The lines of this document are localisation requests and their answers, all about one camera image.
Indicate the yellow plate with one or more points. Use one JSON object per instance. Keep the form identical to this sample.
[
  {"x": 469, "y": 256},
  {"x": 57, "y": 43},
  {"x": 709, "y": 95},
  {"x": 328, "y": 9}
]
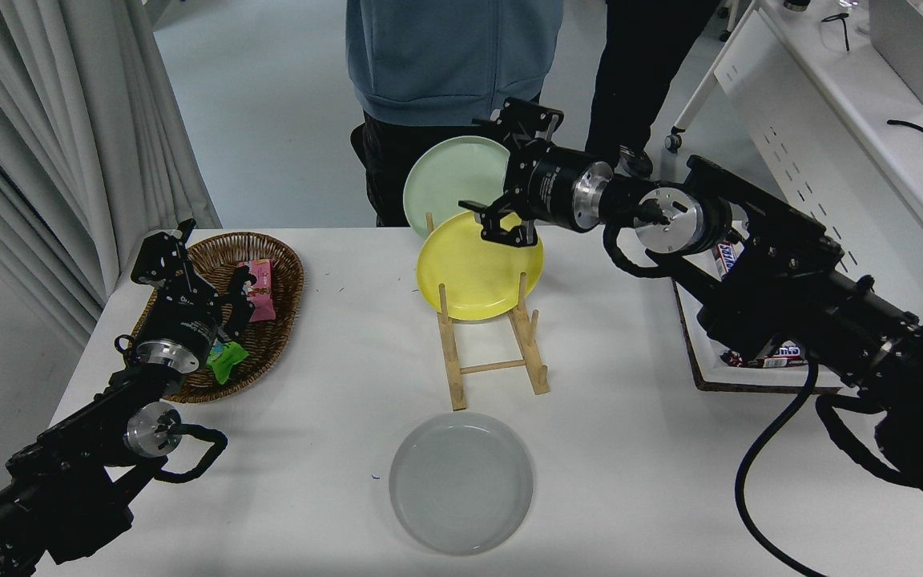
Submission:
[{"x": 469, "y": 276}]

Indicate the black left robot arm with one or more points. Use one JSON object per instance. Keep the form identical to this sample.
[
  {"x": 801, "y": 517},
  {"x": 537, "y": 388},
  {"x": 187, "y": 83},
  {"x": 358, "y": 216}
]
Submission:
[{"x": 61, "y": 481}]

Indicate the green candy wrapper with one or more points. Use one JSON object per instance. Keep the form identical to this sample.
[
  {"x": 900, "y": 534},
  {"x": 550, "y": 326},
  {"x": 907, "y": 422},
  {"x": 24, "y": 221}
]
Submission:
[{"x": 225, "y": 365}]

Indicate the brown Snickers bar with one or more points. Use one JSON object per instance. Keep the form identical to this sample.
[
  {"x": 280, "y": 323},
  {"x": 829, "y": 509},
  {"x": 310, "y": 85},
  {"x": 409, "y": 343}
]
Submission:
[
  {"x": 786, "y": 353},
  {"x": 724, "y": 258}
]

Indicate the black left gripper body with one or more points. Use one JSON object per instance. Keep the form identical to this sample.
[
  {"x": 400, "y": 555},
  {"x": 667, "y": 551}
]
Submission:
[{"x": 185, "y": 322}]

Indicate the wooden plate rack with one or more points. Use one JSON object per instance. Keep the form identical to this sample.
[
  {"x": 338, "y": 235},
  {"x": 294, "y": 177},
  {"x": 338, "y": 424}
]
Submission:
[{"x": 453, "y": 369}]

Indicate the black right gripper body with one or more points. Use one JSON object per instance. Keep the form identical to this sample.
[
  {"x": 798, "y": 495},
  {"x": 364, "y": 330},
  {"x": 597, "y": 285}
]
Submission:
[{"x": 546, "y": 184}]

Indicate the pink snack packet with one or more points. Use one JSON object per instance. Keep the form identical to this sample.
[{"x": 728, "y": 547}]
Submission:
[{"x": 266, "y": 300}]

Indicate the white rectangular tray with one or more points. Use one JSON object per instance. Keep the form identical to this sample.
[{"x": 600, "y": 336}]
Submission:
[{"x": 706, "y": 353}]

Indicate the grey plate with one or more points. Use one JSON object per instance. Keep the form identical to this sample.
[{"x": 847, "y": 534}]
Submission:
[{"x": 461, "y": 489}]

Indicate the brown wicker basket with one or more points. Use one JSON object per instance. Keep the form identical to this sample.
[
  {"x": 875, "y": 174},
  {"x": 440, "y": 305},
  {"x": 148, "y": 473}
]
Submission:
[{"x": 285, "y": 272}]

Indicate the black caster wheel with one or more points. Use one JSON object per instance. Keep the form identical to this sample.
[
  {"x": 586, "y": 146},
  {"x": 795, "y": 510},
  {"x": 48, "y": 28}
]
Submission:
[{"x": 673, "y": 142}]

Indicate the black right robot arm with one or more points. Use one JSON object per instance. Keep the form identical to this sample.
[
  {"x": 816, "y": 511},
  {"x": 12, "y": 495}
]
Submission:
[{"x": 790, "y": 280}]

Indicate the white curtain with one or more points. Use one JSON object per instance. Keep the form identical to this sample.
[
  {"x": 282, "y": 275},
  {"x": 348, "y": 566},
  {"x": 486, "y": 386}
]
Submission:
[{"x": 45, "y": 120}]

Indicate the pale green plate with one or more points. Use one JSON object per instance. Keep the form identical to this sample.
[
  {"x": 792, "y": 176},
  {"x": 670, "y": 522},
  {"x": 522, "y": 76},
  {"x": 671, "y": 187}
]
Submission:
[{"x": 445, "y": 176}]

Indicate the silver laptop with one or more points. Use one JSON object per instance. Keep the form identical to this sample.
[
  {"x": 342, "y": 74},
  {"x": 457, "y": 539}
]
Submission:
[{"x": 902, "y": 40}]

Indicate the person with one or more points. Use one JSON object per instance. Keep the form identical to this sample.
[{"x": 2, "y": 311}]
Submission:
[
  {"x": 638, "y": 56},
  {"x": 445, "y": 56}
]

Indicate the white desk with perforated panel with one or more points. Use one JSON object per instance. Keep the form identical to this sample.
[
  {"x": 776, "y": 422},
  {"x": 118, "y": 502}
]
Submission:
[{"x": 830, "y": 104}]

